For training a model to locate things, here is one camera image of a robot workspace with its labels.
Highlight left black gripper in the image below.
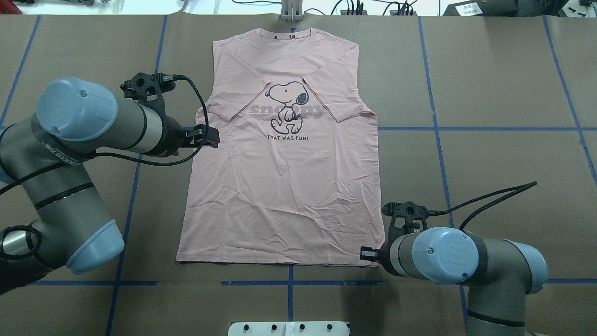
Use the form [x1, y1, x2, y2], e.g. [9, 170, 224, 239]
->
[161, 117, 220, 157]

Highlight white mounting base plate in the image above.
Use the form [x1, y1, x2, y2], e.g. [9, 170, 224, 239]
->
[228, 321, 351, 336]

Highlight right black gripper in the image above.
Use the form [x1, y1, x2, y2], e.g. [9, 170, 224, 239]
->
[360, 241, 397, 276]

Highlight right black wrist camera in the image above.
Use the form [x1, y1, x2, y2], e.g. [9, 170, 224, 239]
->
[382, 202, 428, 239]

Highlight aluminium frame post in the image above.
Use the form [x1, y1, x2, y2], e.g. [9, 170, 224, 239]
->
[280, 0, 304, 22]

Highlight pink Snoopy t-shirt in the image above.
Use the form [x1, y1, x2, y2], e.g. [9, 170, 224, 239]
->
[176, 28, 385, 266]

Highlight black power strip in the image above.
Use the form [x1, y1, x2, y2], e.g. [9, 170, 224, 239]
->
[331, 0, 418, 16]

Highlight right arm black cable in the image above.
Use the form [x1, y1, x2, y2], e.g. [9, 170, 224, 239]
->
[424, 182, 538, 231]

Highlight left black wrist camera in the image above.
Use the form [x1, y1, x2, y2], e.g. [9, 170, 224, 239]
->
[119, 72, 176, 115]

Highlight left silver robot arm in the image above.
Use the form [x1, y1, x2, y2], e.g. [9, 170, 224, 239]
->
[0, 73, 220, 294]

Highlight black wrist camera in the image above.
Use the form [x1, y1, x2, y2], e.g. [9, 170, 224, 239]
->
[382, 202, 428, 239]
[119, 72, 176, 115]

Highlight black device with label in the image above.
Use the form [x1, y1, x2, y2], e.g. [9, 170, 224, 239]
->
[441, 0, 519, 17]

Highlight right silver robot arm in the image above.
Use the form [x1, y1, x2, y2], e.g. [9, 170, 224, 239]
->
[360, 227, 548, 336]

